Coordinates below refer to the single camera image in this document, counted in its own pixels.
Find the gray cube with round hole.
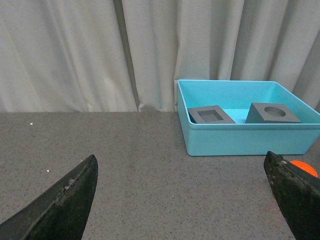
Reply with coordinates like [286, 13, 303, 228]
[245, 102, 301, 124]

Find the orange cylinder with white numbers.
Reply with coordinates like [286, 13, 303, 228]
[290, 160, 318, 178]

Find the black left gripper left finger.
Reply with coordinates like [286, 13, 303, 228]
[0, 155, 98, 240]

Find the blue plastic box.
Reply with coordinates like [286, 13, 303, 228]
[177, 79, 320, 156]

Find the gray cube with square hole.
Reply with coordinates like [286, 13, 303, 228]
[187, 105, 236, 124]

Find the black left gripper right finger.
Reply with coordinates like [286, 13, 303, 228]
[264, 151, 320, 240]

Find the gray-white curtain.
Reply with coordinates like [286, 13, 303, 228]
[0, 0, 320, 112]

